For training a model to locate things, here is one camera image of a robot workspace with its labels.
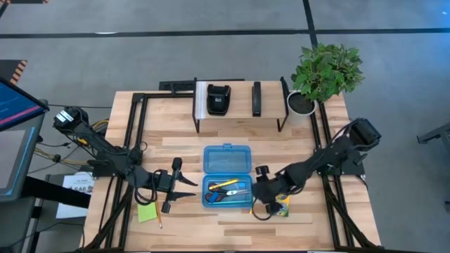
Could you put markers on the grey panel under monitor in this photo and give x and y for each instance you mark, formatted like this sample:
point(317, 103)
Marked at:
point(14, 158)

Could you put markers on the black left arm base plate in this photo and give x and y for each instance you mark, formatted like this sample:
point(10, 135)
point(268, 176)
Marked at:
point(102, 171)

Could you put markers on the black cart bar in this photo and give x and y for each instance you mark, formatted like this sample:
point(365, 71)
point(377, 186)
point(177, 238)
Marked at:
point(56, 192)

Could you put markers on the green leafy plant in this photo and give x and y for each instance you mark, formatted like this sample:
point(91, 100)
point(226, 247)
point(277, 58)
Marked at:
point(327, 72)

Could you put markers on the black power strip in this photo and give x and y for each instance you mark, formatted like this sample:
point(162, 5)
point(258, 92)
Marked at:
point(175, 85)

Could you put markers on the blue-screen monitor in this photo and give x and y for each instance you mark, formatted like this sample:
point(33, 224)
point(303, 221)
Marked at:
point(17, 105)

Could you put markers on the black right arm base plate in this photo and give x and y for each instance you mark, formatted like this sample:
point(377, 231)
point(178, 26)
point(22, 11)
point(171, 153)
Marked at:
point(355, 170)

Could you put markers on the green sticky note pad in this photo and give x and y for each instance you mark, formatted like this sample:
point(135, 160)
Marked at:
point(147, 212)

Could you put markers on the grey furniture leg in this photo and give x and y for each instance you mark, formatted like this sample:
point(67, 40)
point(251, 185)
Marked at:
point(436, 133)

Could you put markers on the white paper sheet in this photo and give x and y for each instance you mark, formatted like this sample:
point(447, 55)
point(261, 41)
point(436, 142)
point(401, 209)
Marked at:
point(75, 182)

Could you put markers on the blue plastic pencil box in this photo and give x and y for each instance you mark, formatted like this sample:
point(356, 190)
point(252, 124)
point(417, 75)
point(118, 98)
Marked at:
point(226, 160)

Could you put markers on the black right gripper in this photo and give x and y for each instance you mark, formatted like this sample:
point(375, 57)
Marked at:
point(269, 188)

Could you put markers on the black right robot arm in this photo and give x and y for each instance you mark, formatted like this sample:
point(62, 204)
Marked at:
point(330, 154)

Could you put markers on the orange pencil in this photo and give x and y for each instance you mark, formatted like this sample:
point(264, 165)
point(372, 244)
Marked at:
point(159, 216)

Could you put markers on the wooden shelf riser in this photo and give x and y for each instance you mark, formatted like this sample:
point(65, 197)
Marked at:
point(240, 102)

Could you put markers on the hazard-striped floor mat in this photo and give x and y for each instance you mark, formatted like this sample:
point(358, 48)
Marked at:
point(15, 72)

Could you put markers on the crayon box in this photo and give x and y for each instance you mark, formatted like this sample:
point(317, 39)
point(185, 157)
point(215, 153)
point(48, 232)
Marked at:
point(284, 207)

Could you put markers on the black hole punch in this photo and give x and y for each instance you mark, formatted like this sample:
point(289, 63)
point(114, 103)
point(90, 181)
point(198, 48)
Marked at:
point(218, 100)

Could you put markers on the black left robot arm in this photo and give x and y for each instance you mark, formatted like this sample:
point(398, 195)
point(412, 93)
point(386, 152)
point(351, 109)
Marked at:
point(105, 152)

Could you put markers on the yellow highlighter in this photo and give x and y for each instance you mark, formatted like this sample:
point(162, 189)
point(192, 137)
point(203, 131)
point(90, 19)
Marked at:
point(223, 185)

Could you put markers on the white plant pot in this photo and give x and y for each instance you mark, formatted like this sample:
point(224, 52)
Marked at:
point(301, 103)

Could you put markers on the black stapler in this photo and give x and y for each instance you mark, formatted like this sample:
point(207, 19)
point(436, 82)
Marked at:
point(256, 99)

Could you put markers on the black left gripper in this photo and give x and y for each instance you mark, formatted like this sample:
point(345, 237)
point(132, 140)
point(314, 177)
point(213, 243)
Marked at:
point(167, 182)

